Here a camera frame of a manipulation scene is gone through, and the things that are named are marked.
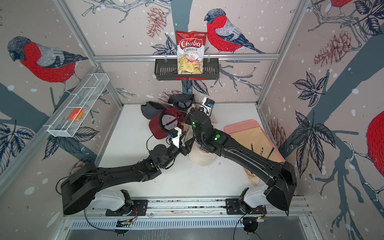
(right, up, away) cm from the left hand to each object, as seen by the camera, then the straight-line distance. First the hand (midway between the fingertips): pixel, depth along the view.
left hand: (192, 132), depth 73 cm
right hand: (-2, +12, -2) cm, 13 cm away
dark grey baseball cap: (-29, +13, +28) cm, 42 cm away
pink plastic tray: (+36, +1, +34) cm, 50 cm away
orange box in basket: (-54, +9, -4) cm, 55 cm away
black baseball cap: (-9, +19, +43) cm, 48 cm away
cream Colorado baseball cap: (+2, -16, +17) cm, 23 cm away
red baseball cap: (-23, +3, +31) cm, 39 cm away
